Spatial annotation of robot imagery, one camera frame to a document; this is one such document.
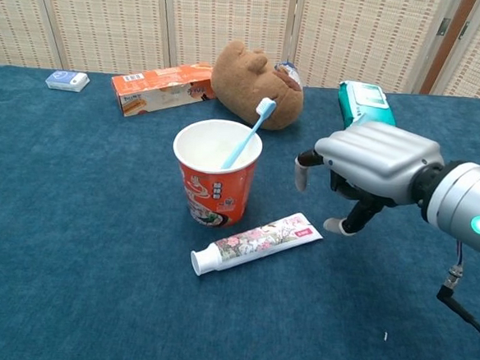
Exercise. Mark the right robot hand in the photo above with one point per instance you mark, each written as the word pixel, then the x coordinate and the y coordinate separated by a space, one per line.
pixel 377 156

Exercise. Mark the light blue toothbrush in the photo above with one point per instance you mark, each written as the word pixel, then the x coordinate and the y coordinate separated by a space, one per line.
pixel 247 135

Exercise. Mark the floral white toothpaste tube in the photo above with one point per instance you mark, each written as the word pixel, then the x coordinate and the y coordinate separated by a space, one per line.
pixel 256 241

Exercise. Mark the orange paper noodle cup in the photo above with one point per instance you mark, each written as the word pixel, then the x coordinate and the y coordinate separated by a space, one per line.
pixel 222 195

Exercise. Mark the green wet wipes pack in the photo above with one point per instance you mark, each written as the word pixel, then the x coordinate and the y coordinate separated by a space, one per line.
pixel 361 102

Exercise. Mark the black metal hinge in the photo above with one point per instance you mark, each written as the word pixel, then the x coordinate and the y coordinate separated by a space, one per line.
pixel 464 30
pixel 443 26

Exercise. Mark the brown capybara plush toy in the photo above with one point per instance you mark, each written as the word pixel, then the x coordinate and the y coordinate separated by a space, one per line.
pixel 243 81

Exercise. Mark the orange biscuit carton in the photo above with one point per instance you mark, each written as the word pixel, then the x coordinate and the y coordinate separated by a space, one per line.
pixel 160 88

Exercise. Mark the small blue white box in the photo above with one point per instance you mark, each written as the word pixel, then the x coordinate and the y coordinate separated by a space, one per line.
pixel 65 80

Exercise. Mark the blue table cloth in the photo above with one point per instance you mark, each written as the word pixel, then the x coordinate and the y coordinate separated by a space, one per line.
pixel 52 278

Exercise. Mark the brown wooden post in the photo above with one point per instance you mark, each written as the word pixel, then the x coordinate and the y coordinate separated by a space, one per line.
pixel 442 50

